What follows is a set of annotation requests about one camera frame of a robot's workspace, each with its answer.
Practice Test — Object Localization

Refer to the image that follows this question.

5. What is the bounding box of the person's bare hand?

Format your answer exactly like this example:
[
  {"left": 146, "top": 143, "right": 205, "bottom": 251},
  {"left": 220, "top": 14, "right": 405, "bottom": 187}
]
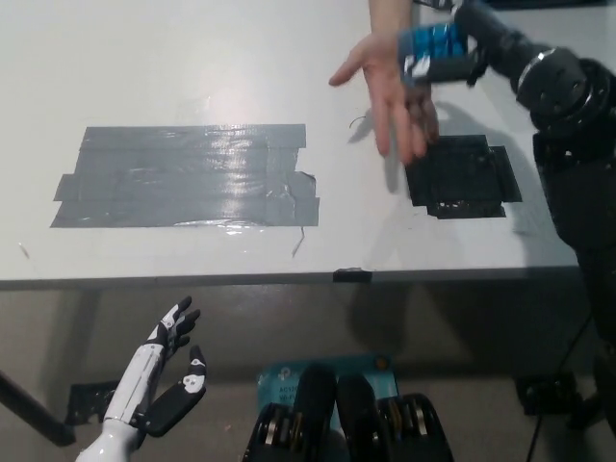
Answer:
[{"left": 328, "top": 32, "right": 440, "bottom": 165}]

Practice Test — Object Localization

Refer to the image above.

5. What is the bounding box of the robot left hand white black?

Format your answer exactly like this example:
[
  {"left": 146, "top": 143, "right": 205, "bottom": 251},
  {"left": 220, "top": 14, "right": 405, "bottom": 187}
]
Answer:
[{"left": 102, "top": 295, "right": 209, "bottom": 438}]

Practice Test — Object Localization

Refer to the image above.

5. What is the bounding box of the robot right hand white black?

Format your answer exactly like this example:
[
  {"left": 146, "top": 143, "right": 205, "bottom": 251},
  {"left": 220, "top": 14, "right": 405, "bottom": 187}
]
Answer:
[{"left": 396, "top": 27, "right": 489, "bottom": 90}]

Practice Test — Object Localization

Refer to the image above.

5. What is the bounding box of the black floor tape patch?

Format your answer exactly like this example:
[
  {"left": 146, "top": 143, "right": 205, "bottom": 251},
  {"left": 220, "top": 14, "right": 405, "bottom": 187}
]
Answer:
[{"left": 64, "top": 381, "right": 121, "bottom": 425}]

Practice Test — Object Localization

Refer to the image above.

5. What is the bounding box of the black tape square patch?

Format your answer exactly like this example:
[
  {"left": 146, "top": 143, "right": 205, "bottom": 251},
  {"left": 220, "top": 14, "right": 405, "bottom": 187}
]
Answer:
[{"left": 402, "top": 134, "right": 524, "bottom": 220}]

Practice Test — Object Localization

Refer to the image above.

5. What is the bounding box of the black slanted table leg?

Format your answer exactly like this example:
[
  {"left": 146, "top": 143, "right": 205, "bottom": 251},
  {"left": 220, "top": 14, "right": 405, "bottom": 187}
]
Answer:
[{"left": 0, "top": 369, "right": 77, "bottom": 446}]

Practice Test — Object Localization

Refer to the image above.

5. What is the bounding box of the small black tape strip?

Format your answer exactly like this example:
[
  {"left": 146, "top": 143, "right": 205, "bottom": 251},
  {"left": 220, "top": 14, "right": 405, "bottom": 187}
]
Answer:
[{"left": 332, "top": 266, "right": 374, "bottom": 283}]

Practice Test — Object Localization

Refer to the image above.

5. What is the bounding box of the grey duct tape patch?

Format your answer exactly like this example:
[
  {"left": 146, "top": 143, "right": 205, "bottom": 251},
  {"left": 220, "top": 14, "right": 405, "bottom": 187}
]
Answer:
[{"left": 49, "top": 123, "right": 321, "bottom": 229}]

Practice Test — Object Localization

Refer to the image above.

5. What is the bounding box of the thin black cable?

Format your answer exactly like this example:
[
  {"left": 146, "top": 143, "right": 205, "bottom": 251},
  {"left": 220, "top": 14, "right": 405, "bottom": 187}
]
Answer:
[{"left": 523, "top": 312, "right": 594, "bottom": 462}]

